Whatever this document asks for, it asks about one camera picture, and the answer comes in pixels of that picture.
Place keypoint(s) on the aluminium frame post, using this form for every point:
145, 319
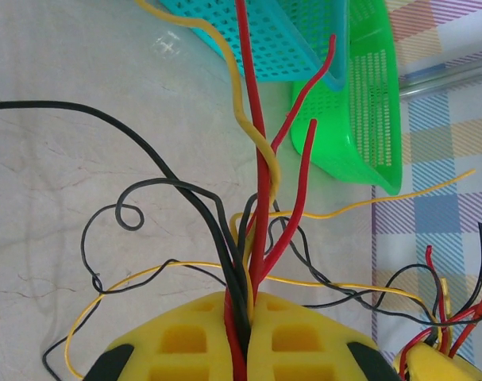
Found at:
447, 79

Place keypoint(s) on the green plastic basket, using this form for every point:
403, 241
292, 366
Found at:
332, 147

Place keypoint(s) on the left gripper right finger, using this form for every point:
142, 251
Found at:
328, 333

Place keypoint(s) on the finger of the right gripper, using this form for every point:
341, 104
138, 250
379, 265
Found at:
400, 371
447, 365

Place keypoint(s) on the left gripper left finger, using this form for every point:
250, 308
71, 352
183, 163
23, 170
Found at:
209, 317

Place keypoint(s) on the teal plastic basket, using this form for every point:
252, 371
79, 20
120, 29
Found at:
312, 35

